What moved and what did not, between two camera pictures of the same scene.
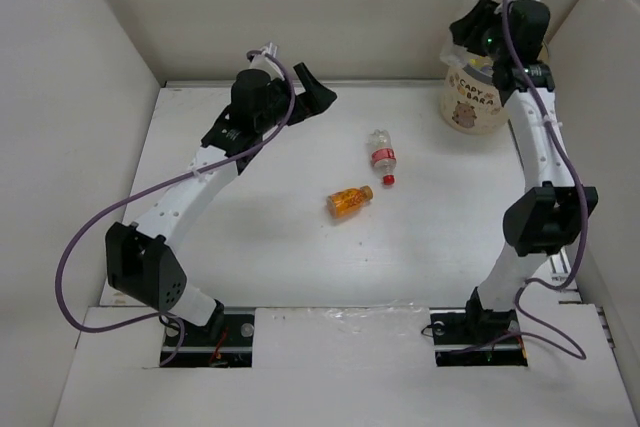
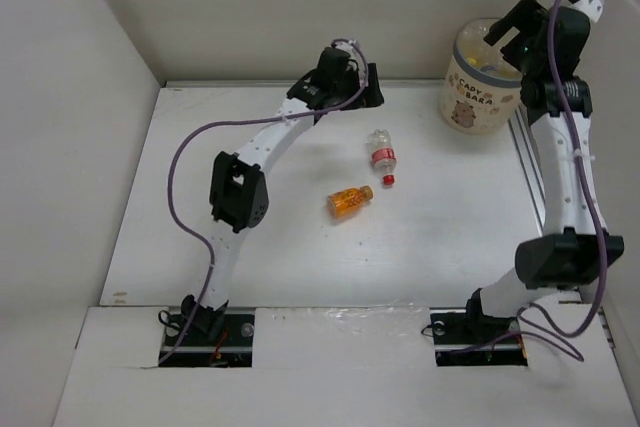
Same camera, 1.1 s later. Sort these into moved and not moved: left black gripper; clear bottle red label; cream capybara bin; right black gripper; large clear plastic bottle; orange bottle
Moved: right black gripper; left black gripper; large clear plastic bottle
Not moved: cream capybara bin; clear bottle red label; orange bottle
